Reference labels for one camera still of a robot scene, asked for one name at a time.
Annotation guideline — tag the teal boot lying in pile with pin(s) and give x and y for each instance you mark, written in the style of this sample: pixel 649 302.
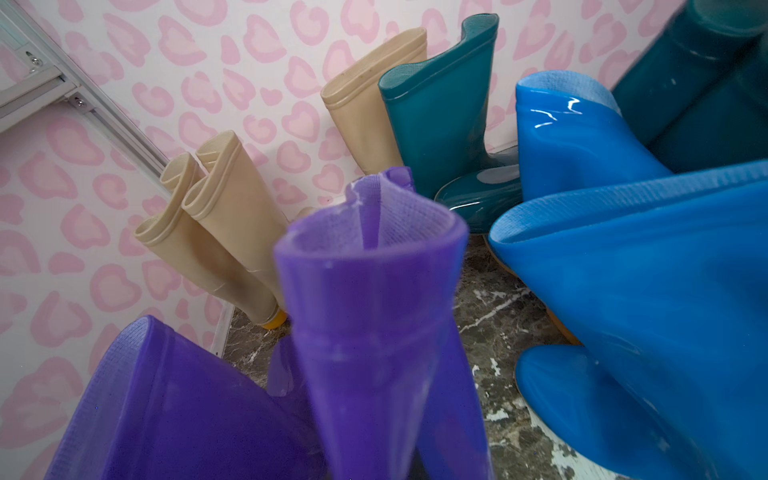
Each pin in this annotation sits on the teal boot lying in pile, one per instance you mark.
pixel 697 97

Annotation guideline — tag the purple boot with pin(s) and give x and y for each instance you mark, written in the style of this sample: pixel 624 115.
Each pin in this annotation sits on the purple boot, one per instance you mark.
pixel 161 407
pixel 369 285

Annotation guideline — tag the aluminium frame post left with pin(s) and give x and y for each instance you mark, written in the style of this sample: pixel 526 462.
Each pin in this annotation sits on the aluminium frame post left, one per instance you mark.
pixel 36 73

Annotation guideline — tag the teal boot standing at back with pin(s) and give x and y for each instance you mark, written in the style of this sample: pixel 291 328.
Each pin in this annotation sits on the teal boot standing at back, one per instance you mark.
pixel 438 111

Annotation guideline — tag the beige boot pair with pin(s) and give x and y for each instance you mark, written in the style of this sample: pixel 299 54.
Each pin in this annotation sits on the beige boot pair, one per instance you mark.
pixel 233 204
pixel 179 240

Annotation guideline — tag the blue boot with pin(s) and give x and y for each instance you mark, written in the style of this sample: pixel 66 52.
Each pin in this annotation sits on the blue boot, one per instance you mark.
pixel 572 136
pixel 664 284

